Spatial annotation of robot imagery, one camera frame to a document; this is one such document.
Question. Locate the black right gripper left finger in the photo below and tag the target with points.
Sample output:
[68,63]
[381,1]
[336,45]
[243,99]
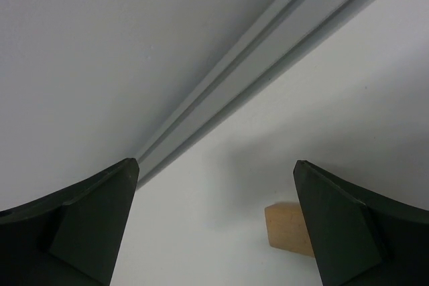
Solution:
[72,236]

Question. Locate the long wood block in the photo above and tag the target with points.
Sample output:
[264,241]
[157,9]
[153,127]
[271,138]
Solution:
[286,228]

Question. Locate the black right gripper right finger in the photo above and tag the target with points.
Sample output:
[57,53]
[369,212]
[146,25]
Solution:
[360,237]

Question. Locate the aluminium table frame rail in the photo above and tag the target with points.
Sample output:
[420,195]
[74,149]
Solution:
[285,32]

